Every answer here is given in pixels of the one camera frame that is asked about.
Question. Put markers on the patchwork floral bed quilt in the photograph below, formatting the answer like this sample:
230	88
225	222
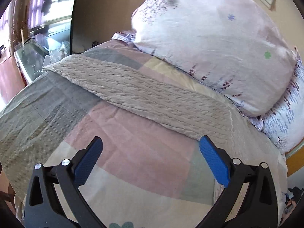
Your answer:
114	137

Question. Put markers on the pink floral left pillow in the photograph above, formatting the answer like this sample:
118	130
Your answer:
231	46

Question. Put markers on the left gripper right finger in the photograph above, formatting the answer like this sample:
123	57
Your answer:
259	207

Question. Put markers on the wooden headboard frame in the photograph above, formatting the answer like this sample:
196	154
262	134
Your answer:
294	159

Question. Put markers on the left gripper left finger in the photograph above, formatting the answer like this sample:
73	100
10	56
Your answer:
43	207

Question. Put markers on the beige cable knit sweater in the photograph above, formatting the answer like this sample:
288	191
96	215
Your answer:
193	114

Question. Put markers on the blue floral right pillow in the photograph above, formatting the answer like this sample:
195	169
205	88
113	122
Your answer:
283	123

